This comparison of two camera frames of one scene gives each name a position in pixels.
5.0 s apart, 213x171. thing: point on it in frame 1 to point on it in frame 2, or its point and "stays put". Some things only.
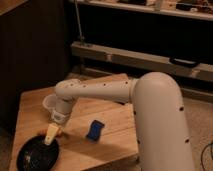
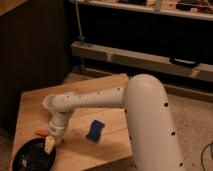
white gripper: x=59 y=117 to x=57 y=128
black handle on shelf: x=183 y=62 stays put
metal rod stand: x=82 y=39 stays put
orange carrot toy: x=44 y=133 stays put
